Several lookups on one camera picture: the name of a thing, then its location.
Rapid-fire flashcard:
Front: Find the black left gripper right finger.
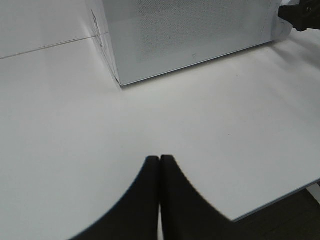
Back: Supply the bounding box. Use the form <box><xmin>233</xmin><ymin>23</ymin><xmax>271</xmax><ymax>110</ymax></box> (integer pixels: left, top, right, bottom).
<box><xmin>160</xmin><ymin>155</ymin><xmax>234</xmax><ymax>240</ymax></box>

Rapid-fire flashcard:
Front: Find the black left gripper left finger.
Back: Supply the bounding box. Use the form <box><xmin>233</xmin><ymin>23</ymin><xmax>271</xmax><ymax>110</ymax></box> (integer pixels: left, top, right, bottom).
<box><xmin>73</xmin><ymin>156</ymin><xmax>160</xmax><ymax>240</ymax></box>

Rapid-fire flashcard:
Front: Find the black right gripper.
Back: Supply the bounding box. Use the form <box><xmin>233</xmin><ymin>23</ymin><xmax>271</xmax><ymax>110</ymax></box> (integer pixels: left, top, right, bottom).
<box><xmin>278</xmin><ymin>0</ymin><xmax>320</xmax><ymax>32</ymax></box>

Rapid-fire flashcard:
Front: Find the round white door button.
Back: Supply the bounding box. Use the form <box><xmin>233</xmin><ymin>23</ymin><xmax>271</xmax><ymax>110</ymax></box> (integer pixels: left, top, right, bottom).
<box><xmin>277</xmin><ymin>22</ymin><xmax>286</xmax><ymax>35</ymax></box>

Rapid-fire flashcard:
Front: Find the white microwave door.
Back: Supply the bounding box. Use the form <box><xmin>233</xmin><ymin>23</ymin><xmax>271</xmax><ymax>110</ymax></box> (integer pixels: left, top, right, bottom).
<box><xmin>102</xmin><ymin>0</ymin><xmax>278</xmax><ymax>87</ymax></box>

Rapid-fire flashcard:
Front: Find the white microwave oven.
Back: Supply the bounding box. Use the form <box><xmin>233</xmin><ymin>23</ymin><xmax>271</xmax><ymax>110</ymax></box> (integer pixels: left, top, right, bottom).
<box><xmin>89</xmin><ymin>0</ymin><xmax>293</xmax><ymax>87</ymax></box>

